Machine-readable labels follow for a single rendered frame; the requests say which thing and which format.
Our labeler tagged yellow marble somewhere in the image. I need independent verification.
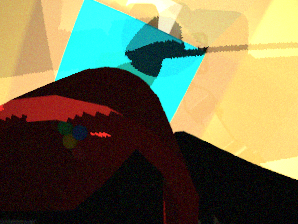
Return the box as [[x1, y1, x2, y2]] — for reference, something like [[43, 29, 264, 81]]
[[63, 133, 78, 148]]

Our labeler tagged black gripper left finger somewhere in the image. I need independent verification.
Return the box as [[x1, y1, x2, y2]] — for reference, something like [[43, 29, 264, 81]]
[[0, 149, 164, 224]]

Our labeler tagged green marble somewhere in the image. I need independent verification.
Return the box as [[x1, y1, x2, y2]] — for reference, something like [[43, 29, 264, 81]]
[[57, 121, 73, 136]]

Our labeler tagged red cup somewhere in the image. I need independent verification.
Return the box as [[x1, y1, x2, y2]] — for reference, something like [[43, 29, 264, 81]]
[[0, 65, 200, 224]]

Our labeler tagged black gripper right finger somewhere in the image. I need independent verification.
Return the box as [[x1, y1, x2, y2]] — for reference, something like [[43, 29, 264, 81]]
[[174, 131, 298, 224]]

